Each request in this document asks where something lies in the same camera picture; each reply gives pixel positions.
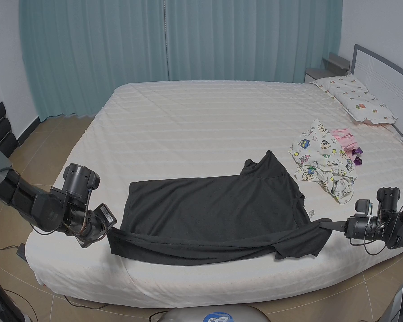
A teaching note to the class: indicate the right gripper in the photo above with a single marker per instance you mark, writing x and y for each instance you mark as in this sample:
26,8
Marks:
357,228

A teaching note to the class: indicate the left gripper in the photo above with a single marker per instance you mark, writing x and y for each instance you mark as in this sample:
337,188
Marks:
95,236

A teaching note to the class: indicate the black T-shirt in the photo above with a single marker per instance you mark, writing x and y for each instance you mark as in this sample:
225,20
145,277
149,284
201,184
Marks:
205,213

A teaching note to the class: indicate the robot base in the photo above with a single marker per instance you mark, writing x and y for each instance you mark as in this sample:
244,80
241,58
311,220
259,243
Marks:
215,314

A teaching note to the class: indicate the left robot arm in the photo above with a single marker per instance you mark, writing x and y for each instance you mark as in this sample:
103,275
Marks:
43,210

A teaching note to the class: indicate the bed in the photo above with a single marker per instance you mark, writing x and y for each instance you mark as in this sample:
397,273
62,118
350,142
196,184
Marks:
205,129

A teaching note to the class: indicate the purple garment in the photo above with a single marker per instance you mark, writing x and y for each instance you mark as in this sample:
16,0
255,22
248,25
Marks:
357,161

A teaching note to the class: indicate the black power adapter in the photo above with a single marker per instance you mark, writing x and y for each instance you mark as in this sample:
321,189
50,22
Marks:
22,252

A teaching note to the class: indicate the white printed pyjama top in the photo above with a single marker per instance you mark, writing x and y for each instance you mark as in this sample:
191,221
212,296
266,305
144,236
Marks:
319,159

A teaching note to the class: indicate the pink garment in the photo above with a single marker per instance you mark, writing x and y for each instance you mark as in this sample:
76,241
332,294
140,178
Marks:
346,139

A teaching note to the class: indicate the white printed pillow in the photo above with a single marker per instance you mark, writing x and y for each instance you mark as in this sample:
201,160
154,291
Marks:
356,99

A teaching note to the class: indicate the black chest of drawers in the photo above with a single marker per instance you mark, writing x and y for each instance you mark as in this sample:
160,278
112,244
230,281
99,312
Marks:
0,129

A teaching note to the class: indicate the grey bedside table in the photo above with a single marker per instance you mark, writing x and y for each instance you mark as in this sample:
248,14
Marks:
335,62

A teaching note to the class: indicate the blue-green curtain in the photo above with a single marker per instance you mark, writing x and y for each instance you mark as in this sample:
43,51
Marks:
248,29
94,45

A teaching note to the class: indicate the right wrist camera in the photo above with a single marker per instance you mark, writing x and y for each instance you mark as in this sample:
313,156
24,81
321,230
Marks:
363,207

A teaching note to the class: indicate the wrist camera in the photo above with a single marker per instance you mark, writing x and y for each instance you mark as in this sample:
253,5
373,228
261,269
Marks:
363,207
106,216

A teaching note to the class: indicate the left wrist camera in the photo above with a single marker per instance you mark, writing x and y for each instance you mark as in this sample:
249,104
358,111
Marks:
106,216

